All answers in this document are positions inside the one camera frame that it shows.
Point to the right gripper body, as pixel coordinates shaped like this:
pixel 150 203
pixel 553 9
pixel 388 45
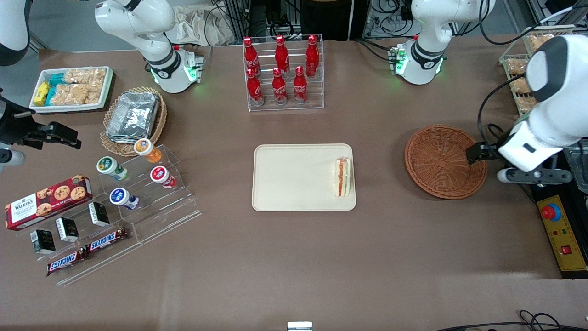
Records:
pixel 18 127

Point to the triangular sandwich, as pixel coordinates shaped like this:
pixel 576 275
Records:
pixel 342 177

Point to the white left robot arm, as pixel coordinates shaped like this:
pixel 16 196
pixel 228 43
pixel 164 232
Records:
pixel 558 115

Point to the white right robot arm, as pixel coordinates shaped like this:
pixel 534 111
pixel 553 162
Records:
pixel 138 23

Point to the white rectangular snack tray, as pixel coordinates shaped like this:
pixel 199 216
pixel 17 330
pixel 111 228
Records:
pixel 33 106

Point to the round brown wicker basket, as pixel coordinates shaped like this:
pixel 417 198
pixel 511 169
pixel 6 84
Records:
pixel 441 161

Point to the light oval wicker basket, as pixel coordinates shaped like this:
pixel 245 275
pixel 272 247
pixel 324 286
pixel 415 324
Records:
pixel 112 146

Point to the beige rectangular tray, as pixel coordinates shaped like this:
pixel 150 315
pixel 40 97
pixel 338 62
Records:
pixel 294 177

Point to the teal snack pack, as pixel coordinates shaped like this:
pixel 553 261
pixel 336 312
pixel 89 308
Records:
pixel 57 79
pixel 49 95

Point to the rice cracker pack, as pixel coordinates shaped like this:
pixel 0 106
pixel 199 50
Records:
pixel 521 86
pixel 515 65
pixel 85 76
pixel 527 105
pixel 76 94
pixel 538 42

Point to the yellow snack pack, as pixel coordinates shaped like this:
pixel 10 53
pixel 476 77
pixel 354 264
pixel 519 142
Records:
pixel 42 93

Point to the black appliance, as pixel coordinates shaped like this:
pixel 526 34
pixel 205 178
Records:
pixel 546 193

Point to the green lid yogurt bottle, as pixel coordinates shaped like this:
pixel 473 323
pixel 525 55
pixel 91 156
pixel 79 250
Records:
pixel 109 166

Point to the clear rectangular container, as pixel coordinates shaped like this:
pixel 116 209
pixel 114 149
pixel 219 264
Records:
pixel 579 170

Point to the red cookie box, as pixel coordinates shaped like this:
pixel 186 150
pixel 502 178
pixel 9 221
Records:
pixel 46 202

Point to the aluminium foil container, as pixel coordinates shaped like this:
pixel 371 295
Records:
pixel 133 115

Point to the blue lid yogurt bottle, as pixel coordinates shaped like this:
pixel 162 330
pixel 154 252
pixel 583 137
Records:
pixel 121 197

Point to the small black box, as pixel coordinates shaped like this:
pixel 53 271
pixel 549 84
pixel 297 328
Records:
pixel 67 230
pixel 42 241
pixel 98 214

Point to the orange lid yogurt bottle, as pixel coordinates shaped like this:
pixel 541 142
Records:
pixel 146 149

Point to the yellow control panel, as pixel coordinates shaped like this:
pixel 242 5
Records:
pixel 569 234

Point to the red lid yogurt bottle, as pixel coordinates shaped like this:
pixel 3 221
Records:
pixel 161 176

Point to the snickers chocolate bar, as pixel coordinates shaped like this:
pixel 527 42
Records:
pixel 64 262
pixel 105 240

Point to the clear acrylic stepped stand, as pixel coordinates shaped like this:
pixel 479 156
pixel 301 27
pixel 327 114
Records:
pixel 170 207
pixel 105 262

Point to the clear acrylic bottle rack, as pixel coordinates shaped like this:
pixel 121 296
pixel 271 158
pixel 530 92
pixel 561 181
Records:
pixel 317 92

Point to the crumpled beige cloth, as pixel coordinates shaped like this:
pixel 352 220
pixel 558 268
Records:
pixel 202 27

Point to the red cola bottle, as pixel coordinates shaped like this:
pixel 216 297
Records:
pixel 281 55
pixel 279 89
pixel 250 55
pixel 312 57
pixel 300 88
pixel 254 89

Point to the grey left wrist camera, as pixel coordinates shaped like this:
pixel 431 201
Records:
pixel 535 175

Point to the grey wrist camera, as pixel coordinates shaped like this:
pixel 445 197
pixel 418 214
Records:
pixel 11 158
pixel 535 175

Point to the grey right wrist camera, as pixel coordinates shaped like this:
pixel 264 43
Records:
pixel 11 158

